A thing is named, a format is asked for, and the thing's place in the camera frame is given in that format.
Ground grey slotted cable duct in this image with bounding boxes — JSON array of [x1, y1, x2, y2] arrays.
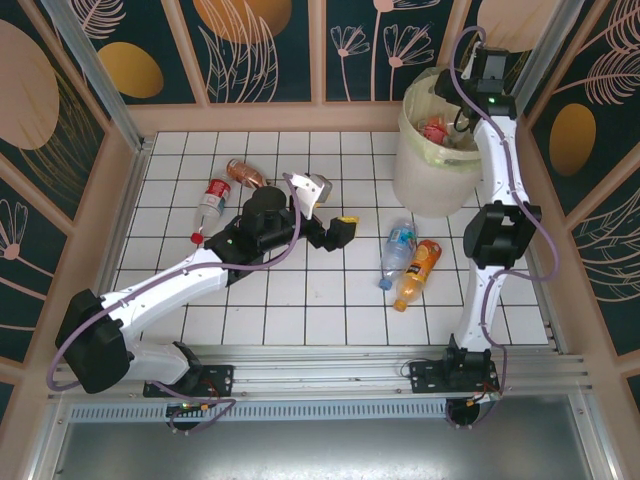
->
[[67, 399, 454, 424]]

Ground cream plastic waste bin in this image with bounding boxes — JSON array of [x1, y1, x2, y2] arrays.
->
[[391, 67, 485, 219]]

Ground orange juice bottle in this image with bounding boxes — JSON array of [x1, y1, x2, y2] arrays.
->
[[392, 239, 443, 313]]

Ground yellow plug power wires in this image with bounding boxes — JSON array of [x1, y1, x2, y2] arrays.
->
[[167, 382, 224, 416], [447, 377, 504, 429]]

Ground blue label water bottle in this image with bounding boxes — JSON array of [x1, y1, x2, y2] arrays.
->
[[378, 218, 420, 291]]

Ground clear bottle red label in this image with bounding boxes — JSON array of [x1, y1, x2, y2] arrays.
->
[[191, 178, 234, 244]]

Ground aluminium mounting rail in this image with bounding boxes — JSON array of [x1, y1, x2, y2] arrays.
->
[[47, 342, 594, 404]]

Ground aluminium frame post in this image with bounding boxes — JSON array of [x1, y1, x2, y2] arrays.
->
[[39, 0, 151, 154], [504, 0, 599, 124]]

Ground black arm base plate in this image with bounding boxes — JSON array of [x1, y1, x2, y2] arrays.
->
[[408, 359, 502, 397], [143, 363, 236, 400]]

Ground copper brown plastic bottle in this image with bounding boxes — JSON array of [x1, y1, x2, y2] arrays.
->
[[225, 158, 274, 190]]

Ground aluminium side rail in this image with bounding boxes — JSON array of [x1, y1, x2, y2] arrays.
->
[[74, 142, 156, 364]]

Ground grey metal base sheet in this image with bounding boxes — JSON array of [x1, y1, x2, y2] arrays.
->
[[29, 419, 616, 480]]

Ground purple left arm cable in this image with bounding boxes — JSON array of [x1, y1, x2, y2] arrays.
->
[[47, 172, 304, 435]]

